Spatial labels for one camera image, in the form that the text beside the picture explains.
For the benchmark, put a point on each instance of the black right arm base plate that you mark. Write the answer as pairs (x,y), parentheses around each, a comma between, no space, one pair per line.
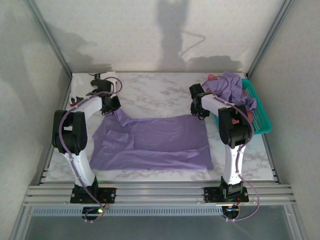
(212,195)

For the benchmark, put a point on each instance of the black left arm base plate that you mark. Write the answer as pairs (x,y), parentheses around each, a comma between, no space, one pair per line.
(110,195)

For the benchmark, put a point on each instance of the purple t-shirt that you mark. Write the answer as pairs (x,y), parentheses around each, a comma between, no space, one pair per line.
(160,135)
(232,85)

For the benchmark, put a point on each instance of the crumpled purple t-shirt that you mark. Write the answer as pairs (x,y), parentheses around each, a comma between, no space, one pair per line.
(232,85)

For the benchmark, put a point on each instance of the aluminium table frame rail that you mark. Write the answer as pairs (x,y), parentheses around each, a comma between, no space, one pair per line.
(160,192)

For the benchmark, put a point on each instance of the round black control board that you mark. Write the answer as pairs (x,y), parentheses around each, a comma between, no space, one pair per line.
(231,211)
(93,212)

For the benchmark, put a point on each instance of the aluminium corner post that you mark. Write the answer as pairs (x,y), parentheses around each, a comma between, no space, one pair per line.
(270,37)
(50,37)

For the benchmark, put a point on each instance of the teal plastic laundry basket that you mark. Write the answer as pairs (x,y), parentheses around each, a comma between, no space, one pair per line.
(262,120)

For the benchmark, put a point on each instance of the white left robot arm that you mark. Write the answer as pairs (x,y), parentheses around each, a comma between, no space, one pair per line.
(80,170)

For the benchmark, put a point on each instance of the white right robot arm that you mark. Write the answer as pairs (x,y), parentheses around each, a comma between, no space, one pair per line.
(233,162)

